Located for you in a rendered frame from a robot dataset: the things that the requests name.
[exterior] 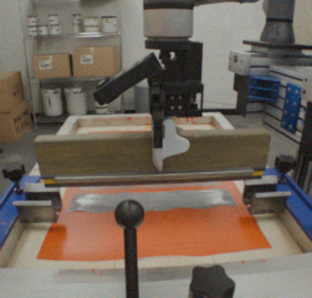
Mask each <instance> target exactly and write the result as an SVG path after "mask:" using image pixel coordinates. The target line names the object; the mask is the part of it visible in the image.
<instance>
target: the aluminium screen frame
mask: <svg viewBox="0 0 312 298"><path fill-rule="evenodd" d="M173 122H174V123H175V124H176V125H206V124H213V125H214V127H215V128H216V129H219V130H234V128H233V126H232V125H231V124H230V123H229V122H228V121H227V120H226V119H225V118H224V117H223V115H222V114H221V113H220V112H219V113H203V117H189V118H177V117H176V116H173ZM141 125H151V115H149V113H145V114H107V115H90V116H69V117H68V119H67V120H66V121H65V122H64V125H63V126H62V128H61V129H60V130H59V131H58V133H57V134H74V133H75V132H76V131H77V128H78V127H107V126H141ZM29 175H40V171H39V168H38V163H37V164H36V165H35V166H34V167H33V169H32V170H31V172H30V174H29ZM276 214H277V215H278V218H279V219H280V220H281V222H282V223H283V224H284V226H285V227H286V228H287V230H288V232H289V233H290V235H291V236H292V238H293V239H294V240H295V242H296V244H297V245H298V246H299V248H300V250H301V251H302V252H303V253H302V254H298V255H289V256H277V257H275V258H263V259H252V260H240V261H233V262H214V263H212V264H200V265H175V266H172V267H138V279H139V282H144V281H170V280H181V279H191V278H192V270H193V268H195V267H198V266H199V267H210V266H213V265H221V266H222V267H223V268H224V269H225V271H226V274H227V275H228V276H231V275H243V274H254V273H261V272H272V271H277V270H284V269H293V268H300V267H310V266H312V241H311V240H310V239H309V238H308V237H307V235H306V233H304V231H303V230H302V229H301V227H300V226H299V224H298V223H297V222H296V221H295V219H294V218H293V216H292V215H291V214H290V212H289V211H288V210H287V209H286V208H285V209H284V213H276ZM27 224H28V223H20V218H19V219H18V220H17V222H16V224H15V225H14V226H13V229H12V231H11V232H10V233H9V236H8V238H7V239H6V242H5V243H4V244H3V247H2V248H1V250H0V283H3V282H7V283H58V284H60V283H69V284H71V283H124V282H125V268H120V269H110V268H106V269H22V268H19V269H13V268H8V269H6V265H7V264H8V263H9V260H10V258H11V256H12V254H13V251H14V250H15V248H16V245H17V244H18V242H19V240H20V237H21V236H22V233H23V232H24V230H25V228H26V225H27Z"/></svg>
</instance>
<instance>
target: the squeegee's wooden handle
mask: <svg viewBox="0 0 312 298"><path fill-rule="evenodd" d="M176 134H177V135H178V136H181V137H183V138H185V139H187V140H188V141H189V149H188V150H187V151H186V152H184V153H181V154H178V155H174V156H170V157H166V158H164V159H163V168H162V170H163V171H181V170H201V169H220V168H238V167H251V168H252V169H253V171H254V172H255V171H265V170H266V166H267V158H268V153H269V149H270V141H271V134H270V132H269V131H268V130H267V129H265V128H262V129H238V130H219V129H216V130H176ZM34 147H35V151H36V157H37V161H38V168H39V171H40V177H41V179H43V180H54V178H55V176H56V175H67V174H86V173H123V172H143V171H158V170H157V168H156V166H155V165H154V164H153V131H143V132H119V133H94V134H49V135H38V137H37V139H36V140H35V142H34Z"/></svg>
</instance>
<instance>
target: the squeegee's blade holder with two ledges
mask: <svg viewBox="0 0 312 298"><path fill-rule="evenodd" d="M253 173H254V170H253V169H252V168H251V167H238V168H220V169H201V170H181V171H143V172H123V173H86V174H67V175H56V176H55V178H54V180H55V181H56V183H66V182H77V183H84V182H120V181H137V180H175V179H193V178H213V177H229V176H247V175H253Z"/></svg>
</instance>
